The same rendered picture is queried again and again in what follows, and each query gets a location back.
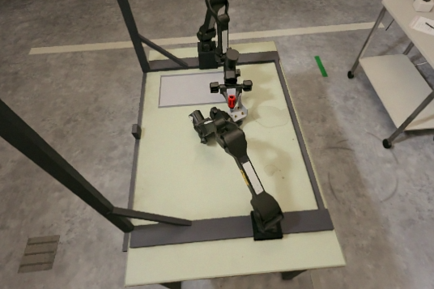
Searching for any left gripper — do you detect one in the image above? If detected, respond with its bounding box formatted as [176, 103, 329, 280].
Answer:
[210, 79, 253, 104]

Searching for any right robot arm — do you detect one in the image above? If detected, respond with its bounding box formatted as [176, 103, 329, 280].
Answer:
[189, 108, 284, 233]

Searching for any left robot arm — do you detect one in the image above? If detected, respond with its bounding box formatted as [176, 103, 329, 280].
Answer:
[196, 0, 240, 82]

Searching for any red and black nut driver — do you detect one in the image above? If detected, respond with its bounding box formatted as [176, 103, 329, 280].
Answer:
[228, 95, 236, 113]

